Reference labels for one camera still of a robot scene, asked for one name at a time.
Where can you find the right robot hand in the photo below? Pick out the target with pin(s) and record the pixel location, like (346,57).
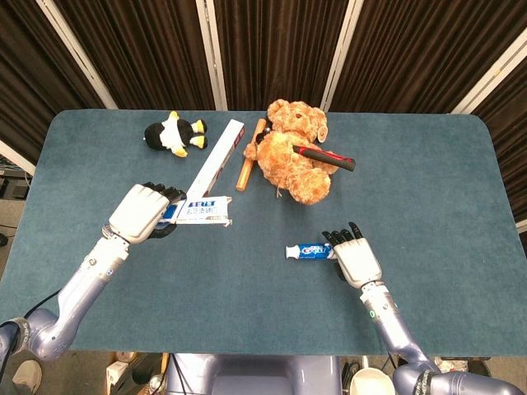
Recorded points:
(356,259)

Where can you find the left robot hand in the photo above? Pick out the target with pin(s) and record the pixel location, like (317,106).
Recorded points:
(138,212)

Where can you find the blue white toothpaste tube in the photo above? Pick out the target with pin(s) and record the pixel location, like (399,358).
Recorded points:
(309,251)

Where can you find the blue white toothpaste box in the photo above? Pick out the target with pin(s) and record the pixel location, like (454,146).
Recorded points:
(201,207)

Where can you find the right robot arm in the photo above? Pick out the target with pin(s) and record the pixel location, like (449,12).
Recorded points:
(391,325)

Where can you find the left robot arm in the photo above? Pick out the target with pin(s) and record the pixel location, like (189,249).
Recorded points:
(82,280)

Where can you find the long white box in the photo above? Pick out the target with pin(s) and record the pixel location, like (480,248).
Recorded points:
(222,148)

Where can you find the small cardboard box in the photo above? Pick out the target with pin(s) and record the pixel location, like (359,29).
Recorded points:
(115,376)

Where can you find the black white penguin plush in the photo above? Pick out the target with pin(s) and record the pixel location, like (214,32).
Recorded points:
(173,133)

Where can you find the brown teddy bear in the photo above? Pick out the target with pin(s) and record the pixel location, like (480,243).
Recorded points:
(292,173)

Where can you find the wooden rolling pin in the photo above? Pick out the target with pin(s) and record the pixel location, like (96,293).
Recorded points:
(245,175)

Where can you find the blue felt table cover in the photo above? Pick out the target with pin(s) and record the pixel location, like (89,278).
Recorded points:
(247,304)

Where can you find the white bowl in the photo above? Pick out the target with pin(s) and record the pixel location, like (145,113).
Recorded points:
(368,382)

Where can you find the black floor equipment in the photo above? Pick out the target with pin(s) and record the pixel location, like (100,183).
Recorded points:
(12,185)

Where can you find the round teddy hang tag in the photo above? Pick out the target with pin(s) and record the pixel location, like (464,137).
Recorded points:
(321,133)

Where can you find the lavender robot torso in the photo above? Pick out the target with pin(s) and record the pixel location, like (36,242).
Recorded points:
(255,376)

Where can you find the dark brown pleated curtain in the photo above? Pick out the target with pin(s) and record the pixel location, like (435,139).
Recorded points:
(144,53)
(33,82)
(411,53)
(276,49)
(510,136)

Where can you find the white partition frame post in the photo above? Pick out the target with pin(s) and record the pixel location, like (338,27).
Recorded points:
(78,53)
(339,53)
(212,53)
(16,156)
(522,226)
(490,74)

